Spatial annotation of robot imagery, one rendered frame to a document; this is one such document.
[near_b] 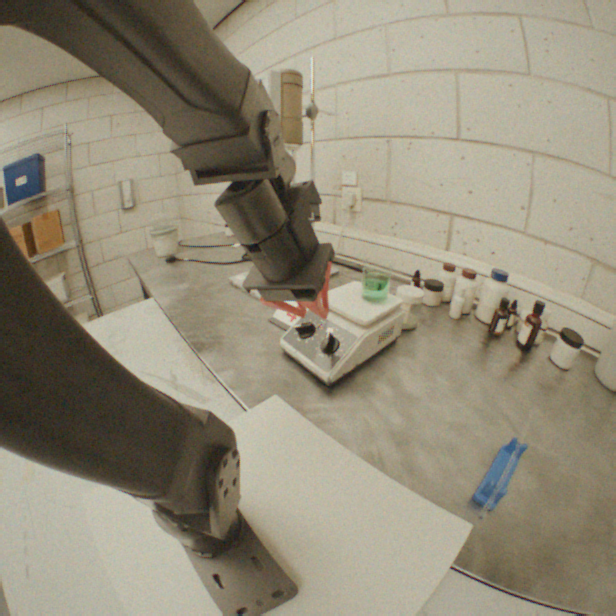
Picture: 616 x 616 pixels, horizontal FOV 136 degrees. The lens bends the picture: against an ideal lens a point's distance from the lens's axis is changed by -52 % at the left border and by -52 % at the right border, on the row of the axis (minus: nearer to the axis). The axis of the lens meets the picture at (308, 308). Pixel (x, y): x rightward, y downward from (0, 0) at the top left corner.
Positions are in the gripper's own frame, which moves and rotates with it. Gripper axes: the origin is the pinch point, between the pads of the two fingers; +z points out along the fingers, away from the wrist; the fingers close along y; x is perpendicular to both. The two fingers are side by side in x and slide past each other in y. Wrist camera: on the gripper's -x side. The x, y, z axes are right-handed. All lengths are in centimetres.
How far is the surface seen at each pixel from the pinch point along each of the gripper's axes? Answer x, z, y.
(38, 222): -27, -59, 206
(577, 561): 29, 8, -42
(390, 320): -6.6, 11.3, -8.3
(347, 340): 0.2, 7.2, -3.1
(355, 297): -9.6, 8.8, -1.8
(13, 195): -26, -93, 211
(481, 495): 19.5, 7.9, -25.1
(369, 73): -82, -23, -4
